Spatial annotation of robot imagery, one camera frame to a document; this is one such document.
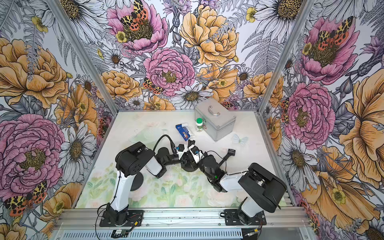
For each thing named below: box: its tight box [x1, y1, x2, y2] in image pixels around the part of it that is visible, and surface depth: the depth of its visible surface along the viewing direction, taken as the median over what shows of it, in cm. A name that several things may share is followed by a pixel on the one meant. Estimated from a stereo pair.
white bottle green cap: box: [196, 117, 204, 132], surface depth 106 cm
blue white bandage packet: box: [175, 124, 191, 142], surface depth 107 cm
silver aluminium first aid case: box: [194, 97, 236, 142], surface depth 101 cm
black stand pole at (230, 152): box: [218, 148, 236, 167], surface depth 98 cm
